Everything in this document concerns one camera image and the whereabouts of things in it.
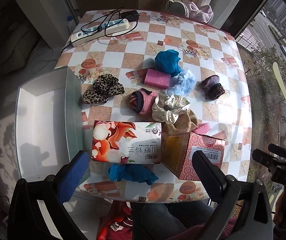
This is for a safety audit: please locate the blue cloth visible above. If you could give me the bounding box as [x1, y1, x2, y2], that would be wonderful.
[108, 164, 159, 185]
[154, 49, 182, 77]

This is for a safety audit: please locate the cream polka dot scrunchie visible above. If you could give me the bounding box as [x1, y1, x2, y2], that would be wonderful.
[152, 93, 190, 124]

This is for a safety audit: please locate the floral tissue pack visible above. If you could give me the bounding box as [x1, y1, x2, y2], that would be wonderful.
[91, 121, 161, 165]

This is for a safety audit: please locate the red patterned tissue box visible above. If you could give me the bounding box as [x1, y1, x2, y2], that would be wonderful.
[161, 132, 225, 181]

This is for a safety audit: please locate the pink sponge lower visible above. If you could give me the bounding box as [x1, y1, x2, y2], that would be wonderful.
[192, 123, 211, 135]

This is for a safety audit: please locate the pink sponge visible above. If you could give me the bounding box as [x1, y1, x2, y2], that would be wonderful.
[144, 69, 171, 89]
[192, 123, 211, 135]

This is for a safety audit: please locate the grey storage box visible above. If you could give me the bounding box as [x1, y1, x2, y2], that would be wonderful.
[14, 66, 86, 182]

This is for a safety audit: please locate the tan beige sock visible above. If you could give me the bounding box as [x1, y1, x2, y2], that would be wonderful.
[164, 110, 198, 136]

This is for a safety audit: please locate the red bag under table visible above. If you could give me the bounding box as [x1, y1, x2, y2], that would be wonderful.
[96, 200, 133, 240]

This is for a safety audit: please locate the person's dark trouser leg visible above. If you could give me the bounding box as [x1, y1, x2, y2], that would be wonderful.
[131, 200, 214, 239]

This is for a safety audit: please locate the leopard print scrunchie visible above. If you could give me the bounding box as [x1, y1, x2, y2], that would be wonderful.
[82, 74, 125, 104]

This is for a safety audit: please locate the pink navy sock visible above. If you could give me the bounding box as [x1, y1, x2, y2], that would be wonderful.
[129, 88, 158, 118]

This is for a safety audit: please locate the light blue fluffy scrunchie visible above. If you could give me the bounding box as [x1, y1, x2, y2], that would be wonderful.
[165, 69, 197, 96]

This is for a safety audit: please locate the checkered plastic tablecloth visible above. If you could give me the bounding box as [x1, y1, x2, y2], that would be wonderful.
[57, 11, 252, 203]

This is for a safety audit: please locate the pink sponge upper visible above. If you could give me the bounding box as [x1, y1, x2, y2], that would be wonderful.
[144, 69, 171, 89]

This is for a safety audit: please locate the white power strip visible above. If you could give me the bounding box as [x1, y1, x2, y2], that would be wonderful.
[70, 19, 130, 47]

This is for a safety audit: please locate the plastic bottle blue cap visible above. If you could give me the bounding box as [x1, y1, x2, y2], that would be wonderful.
[67, 16, 76, 34]

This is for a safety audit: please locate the white cabinet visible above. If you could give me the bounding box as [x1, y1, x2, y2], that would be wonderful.
[15, 0, 71, 48]

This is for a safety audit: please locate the black power adapter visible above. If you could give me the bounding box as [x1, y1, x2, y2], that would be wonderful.
[119, 10, 139, 22]

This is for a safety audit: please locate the chair with pink clothes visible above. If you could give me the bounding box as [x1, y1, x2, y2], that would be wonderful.
[161, 0, 214, 24]

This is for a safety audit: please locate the purple knit hair tie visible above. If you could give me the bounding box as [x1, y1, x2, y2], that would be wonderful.
[199, 74, 226, 101]

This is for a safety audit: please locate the black cable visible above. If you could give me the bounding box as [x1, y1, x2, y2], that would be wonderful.
[59, 6, 139, 57]

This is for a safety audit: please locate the red handled pole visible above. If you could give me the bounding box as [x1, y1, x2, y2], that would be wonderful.
[51, 0, 81, 26]

